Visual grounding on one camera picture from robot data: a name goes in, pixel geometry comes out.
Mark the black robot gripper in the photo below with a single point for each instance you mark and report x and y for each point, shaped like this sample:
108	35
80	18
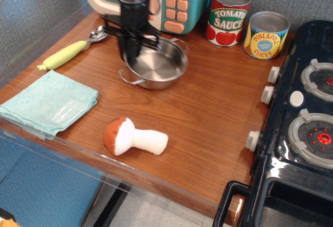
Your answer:
132	29

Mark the small steel pot bowl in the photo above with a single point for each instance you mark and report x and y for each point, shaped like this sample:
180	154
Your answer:
157	69

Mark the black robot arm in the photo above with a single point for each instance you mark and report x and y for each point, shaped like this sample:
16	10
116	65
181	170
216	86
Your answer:
132	28

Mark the light green folded towel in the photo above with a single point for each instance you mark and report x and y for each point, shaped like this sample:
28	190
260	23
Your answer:
49	105

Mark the teal toy microwave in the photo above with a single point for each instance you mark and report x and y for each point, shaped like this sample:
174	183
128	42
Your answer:
179	3

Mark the plush brown white mushroom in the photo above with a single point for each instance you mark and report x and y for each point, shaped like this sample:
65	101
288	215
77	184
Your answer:
121	134

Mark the tomato sauce can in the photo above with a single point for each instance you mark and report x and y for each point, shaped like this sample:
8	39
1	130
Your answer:
226	21

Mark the pineapple slices can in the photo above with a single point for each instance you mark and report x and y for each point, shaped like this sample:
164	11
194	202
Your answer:
266	34

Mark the orange plush toy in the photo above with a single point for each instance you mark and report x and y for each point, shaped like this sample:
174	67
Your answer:
9	223

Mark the black toy stove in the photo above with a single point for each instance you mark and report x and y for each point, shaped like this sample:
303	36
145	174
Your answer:
291	174

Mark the spoon with green handle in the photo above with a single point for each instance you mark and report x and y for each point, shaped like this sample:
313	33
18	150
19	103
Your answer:
63	56

